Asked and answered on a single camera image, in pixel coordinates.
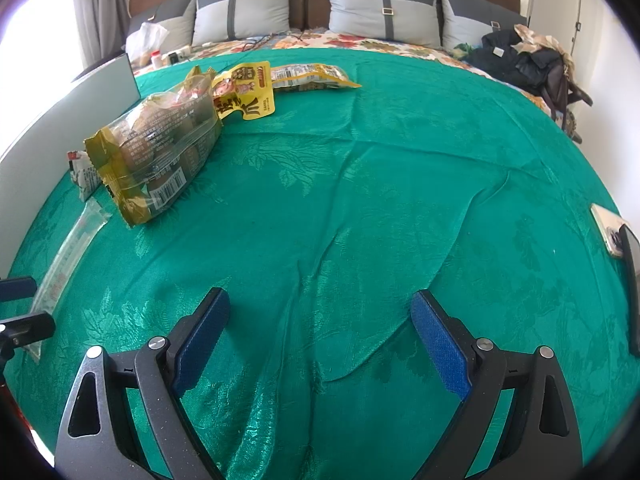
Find clear long snack packet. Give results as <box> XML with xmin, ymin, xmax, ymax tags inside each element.
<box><xmin>22</xmin><ymin>196</ymin><xmax>114</xmax><ymax>365</ymax></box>

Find white cartoon girl packet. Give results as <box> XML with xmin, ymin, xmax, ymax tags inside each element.
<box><xmin>67</xmin><ymin>151</ymin><xmax>102</xmax><ymax>202</ymax></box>

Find olive green snack bag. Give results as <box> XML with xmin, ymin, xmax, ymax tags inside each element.
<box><xmin>84</xmin><ymin>67</ymin><xmax>221</xmax><ymax>226</ymax></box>

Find yellow red chicken feet bag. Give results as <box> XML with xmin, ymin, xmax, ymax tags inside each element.
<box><xmin>212</xmin><ymin>61</ymin><xmax>276</xmax><ymax>120</ymax></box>

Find yellow grey peanut bag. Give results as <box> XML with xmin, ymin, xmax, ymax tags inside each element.
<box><xmin>270</xmin><ymin>63</ymin><xmax>360</xmax><ymax>91</ymax></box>

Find white cardboard box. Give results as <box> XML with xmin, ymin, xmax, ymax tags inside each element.
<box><xmin>1</xmin><ymin>54</ymin><xmax>140</xmax><ymax>278</ymax></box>

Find white phone on table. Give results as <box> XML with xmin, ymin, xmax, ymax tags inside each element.
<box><xmin>590</xmin><ymin>203</ymin><xmax>628</xmax><ymax>259</ymax></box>

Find small white bottle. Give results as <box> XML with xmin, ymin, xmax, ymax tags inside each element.
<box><xmin>151</xmin><ymin>50</ymin><xmax>163</xmax><ymax>68</ymax></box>

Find white plastic bag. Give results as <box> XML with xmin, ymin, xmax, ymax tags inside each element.
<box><xmin>125</xmin><ymin>22</ymin><xmax>169</xmax><ymax>67</ymax></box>

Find green patterned tablecloth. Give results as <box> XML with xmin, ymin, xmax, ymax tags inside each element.
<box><xmin>6</xmin><ymin>49</ymin><xmax>639</xmax><ymax>479</ymax></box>

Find grey curtain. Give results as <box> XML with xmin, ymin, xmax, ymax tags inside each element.
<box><xmin>74</xmin><ymin>0</ymin><xmax>130</xmax><ymax>65</ymax></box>

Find far left grey pillow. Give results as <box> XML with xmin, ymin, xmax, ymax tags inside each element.
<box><xmin>127</xmin><ymin>0</ymin><xmax>196</xmax><ymax>54</ymax></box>

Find grey pillow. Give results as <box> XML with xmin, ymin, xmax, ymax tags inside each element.
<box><xmin>127</xmin><ymin>0</ymin><xmax>196</xmax><ymax>54</ymax></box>
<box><xmin>192</xmin><ymin>0</ymin><xmax>290</xmax><ymax>46</ymax></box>
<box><xmin>329</xmin><ymin>0</ymin><xmax>440</xmax><ymax>48</ymax></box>
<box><xmin>440</xmin><ymin>0</ymin><xmax>527</xmax><ymax>50</ymax></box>

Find beige patterned cloth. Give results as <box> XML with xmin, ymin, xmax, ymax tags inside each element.
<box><xmin>512</xmin><ymin>24</ymin><xmax>575</xmax><ymax>82</ymax></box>

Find far right grey pillow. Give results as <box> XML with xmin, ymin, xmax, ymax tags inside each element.
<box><xmin>440</xmin><ymin>0</ymin><xmax>527</xmax><ymax>50</ymax></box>

